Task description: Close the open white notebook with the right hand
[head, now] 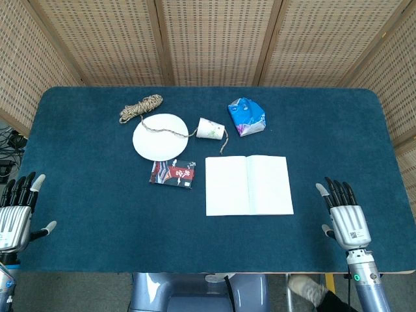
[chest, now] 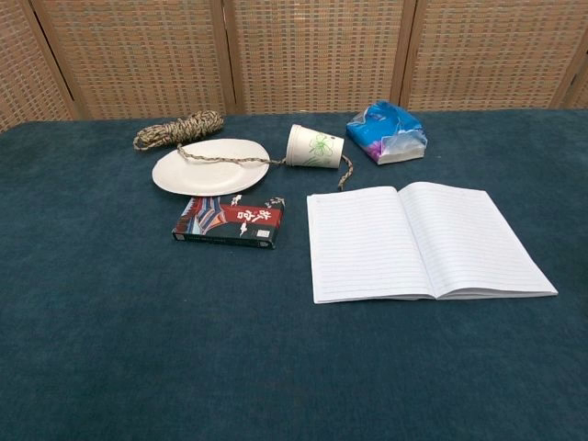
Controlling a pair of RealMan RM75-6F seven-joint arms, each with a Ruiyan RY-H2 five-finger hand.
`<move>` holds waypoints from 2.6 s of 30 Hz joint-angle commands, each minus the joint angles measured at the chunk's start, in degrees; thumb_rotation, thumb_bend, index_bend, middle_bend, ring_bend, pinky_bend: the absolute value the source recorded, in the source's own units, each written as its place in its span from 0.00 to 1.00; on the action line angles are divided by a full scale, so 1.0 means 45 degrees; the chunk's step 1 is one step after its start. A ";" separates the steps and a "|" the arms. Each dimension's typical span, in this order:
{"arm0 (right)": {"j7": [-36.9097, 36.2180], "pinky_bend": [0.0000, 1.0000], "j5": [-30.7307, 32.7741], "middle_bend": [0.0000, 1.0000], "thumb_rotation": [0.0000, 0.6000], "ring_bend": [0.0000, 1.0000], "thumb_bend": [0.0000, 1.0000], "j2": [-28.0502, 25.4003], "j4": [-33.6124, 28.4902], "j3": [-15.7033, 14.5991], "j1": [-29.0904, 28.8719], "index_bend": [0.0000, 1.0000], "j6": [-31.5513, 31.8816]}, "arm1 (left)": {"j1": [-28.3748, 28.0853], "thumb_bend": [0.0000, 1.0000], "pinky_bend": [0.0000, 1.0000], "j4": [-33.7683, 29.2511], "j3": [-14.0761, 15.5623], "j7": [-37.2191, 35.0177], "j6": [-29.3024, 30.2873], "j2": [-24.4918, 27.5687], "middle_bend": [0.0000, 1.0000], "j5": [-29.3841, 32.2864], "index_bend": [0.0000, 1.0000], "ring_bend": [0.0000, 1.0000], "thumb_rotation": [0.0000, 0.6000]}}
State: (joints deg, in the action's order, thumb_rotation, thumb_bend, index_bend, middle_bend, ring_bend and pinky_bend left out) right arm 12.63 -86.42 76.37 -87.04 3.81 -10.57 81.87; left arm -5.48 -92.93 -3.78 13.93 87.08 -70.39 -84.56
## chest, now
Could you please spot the white lined notebook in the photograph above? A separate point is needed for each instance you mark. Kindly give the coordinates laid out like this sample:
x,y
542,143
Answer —
x,y
413,243

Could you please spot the black red printed box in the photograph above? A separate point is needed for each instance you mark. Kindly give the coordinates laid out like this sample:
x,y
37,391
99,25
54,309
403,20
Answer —
x,y
234,222

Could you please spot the paper cup with green flower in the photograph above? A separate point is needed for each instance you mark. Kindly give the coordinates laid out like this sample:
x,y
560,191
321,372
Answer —
x,y
305,147

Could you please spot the white paper plate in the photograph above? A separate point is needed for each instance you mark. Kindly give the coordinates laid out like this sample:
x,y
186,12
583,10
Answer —
x,y
216,174

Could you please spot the blue tissue pack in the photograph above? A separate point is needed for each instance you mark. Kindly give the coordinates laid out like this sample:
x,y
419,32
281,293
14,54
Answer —
x,y
376,131

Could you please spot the woven folding screen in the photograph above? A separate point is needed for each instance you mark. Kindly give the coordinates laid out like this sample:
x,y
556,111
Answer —
x,y
294,55

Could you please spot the dark teal table cloth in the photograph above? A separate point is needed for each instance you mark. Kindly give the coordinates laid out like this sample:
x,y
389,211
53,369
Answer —
x,y
138,321

